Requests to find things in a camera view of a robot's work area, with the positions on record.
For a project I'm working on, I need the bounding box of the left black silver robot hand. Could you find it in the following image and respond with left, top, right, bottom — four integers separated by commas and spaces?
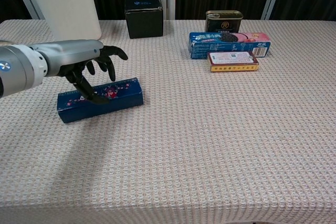
43, 39, 129, 104

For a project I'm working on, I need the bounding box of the small yellow red medicine box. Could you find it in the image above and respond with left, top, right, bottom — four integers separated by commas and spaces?
207, 50, 260, 73

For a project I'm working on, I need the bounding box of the beige waffle tablecloth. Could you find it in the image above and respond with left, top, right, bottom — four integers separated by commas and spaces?
0, 19, 336, 224

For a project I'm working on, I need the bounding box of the white square trash bin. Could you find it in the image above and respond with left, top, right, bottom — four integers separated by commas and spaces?
28, 0, 102, 48

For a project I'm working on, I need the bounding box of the olive luncheon meat tin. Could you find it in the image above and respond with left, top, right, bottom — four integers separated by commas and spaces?
204, 10, 244, 34

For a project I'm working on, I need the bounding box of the dark blue glasses case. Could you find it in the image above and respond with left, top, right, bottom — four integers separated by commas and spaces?
57, 77, 144, 124

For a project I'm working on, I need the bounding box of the blue pink cookie box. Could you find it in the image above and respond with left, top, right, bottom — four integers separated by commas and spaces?
188, 31, 272, 60

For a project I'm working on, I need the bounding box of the black cube cardboard box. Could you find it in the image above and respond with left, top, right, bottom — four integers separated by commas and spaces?
124, 0, 164, 39

